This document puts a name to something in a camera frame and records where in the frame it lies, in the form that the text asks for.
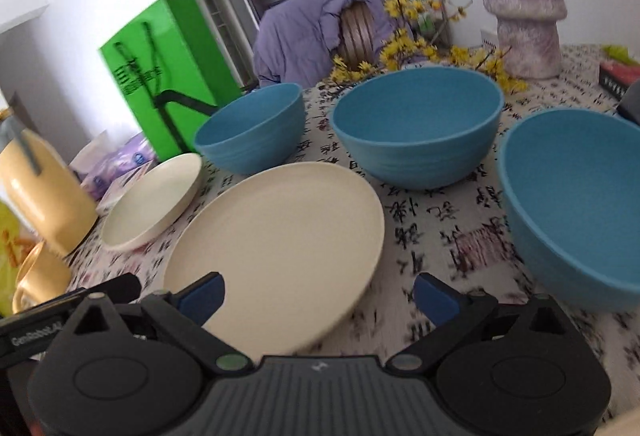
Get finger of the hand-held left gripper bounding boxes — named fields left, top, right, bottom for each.
left=62, top=273, right=142, bottom=305

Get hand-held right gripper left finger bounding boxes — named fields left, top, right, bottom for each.
left=70, top=272, right=253, bottom=379

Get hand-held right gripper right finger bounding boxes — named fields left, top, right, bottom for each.
left=387, top=273, right=571, bottom=378

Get small cream plate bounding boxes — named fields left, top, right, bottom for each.
left=100, top=152, right=203, bottom=252

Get large cream plate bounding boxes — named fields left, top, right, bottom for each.
left=162, top=162, right=386, bottom=357

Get blue bowl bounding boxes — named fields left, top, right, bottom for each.
left=331, top=67, right=504, bottom=191
left=194, top=83, right=306, bottom=176
left=497, top=109, right=640, bottom=314

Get yellow mug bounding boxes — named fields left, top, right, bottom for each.
left=11, top=241, right=73, bottom=314

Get yellow-green box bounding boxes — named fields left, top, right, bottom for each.
left=0, top=201, right=31, bottom=317

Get yellow thermos jug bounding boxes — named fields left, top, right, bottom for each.
left=0, top=119, right=100, bottom=257

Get purple tissue pack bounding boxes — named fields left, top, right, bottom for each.
left=80, top=136, right=158, bottom=202

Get green paper bag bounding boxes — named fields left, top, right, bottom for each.
left=98, top=0, right=243, bottom=164

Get yellow flower branch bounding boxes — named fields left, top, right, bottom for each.
left=327, top=0, right=528, bottom=93

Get grey pouch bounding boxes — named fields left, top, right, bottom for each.
left=616, top=79, right=640, bottom=124

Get wooden chair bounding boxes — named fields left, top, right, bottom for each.
left=340, top=1, right=386, bottom=70

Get black box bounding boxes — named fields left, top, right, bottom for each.
left=597, top=61, right=640, bottom=100

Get purple jacket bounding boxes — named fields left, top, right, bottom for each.
left=252, top=0, right=401, bottom=90

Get green wrapper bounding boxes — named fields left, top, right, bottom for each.
left=602, top=44, right=640, bottom=67

